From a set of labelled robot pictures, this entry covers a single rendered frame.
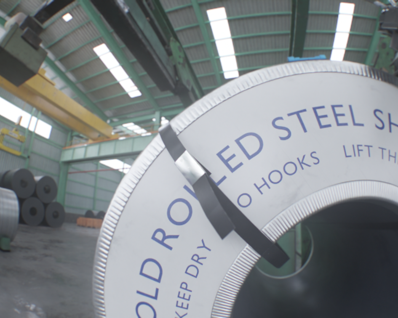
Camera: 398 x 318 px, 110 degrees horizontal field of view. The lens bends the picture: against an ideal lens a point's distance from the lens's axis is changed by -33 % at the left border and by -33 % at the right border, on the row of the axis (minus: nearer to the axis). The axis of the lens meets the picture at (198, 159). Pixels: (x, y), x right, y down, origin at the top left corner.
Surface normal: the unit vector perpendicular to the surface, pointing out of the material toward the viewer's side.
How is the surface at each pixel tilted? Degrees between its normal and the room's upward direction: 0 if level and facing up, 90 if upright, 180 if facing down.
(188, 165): 96
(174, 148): 85
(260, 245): 113
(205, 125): 90
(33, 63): 92
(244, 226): 106
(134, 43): 180
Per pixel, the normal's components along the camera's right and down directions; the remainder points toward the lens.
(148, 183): -0.27, -0.29
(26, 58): 0.96, -0.05
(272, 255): 0.24, 0.21
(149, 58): 0.00, 0.95
